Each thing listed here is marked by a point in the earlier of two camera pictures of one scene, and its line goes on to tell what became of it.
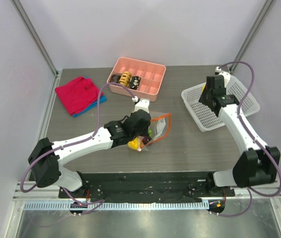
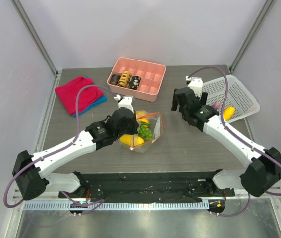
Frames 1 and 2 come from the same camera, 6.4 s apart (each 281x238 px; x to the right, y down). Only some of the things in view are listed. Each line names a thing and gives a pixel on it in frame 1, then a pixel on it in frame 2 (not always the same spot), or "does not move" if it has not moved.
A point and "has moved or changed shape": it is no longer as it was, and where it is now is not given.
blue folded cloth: [103, 99] does not move
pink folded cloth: [78, 93] does not move
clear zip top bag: [159, 128] has moved or changed shape
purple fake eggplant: [146, 139] has moved or changed shape
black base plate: [146, 187] does not move
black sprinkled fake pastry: [134, 82] does not move
